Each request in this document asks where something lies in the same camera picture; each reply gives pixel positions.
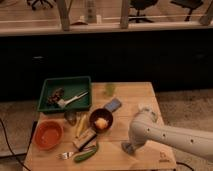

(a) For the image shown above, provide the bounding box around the blue-grey towel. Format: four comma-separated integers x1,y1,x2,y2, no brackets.
121,142,135,155

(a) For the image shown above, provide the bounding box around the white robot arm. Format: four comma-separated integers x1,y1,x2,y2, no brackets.
129,107,213,163

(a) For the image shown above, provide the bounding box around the translucent green cup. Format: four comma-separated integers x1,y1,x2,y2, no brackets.
105,83,115,97

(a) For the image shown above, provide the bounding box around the dark bowl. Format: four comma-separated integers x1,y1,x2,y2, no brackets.
89,108,113,133

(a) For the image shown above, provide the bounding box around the yellow food piece in bowl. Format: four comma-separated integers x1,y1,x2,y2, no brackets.
95,118,108,130

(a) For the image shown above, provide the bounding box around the yellow banana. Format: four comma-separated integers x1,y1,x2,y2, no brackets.
76,114,87,138

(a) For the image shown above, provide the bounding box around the green plastic tray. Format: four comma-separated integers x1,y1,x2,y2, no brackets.
37,76,92,114

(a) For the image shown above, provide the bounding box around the grey metal cup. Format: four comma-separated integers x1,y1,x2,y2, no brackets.
64,111,77,126

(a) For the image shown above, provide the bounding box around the white spatula in tray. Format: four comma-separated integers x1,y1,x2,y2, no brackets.
57,92,87,108

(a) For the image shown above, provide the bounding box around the brown grape cluster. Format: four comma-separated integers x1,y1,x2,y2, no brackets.
47,88,64,105

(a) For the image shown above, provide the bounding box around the tan rectangular block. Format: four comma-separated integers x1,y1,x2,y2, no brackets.
73,128,97,149

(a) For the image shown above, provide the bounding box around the orange bowl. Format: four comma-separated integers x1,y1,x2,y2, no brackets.
34,121,63,150

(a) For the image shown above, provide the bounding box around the green cucumber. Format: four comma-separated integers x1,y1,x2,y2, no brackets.
73,143,99,163

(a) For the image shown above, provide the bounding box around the metal fork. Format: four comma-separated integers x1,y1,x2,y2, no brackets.
58,151,84,160

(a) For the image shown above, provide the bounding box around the black office chair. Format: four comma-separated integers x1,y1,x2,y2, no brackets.
129,0,158,23

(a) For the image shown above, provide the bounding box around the black cable right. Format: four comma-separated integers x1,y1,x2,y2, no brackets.
175,161,196,171

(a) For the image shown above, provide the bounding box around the black cable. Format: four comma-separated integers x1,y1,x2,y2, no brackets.
175,161,196,171
0,118,32,171

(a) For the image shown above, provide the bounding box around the black cable left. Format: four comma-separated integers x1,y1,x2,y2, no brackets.
0,118,32,171

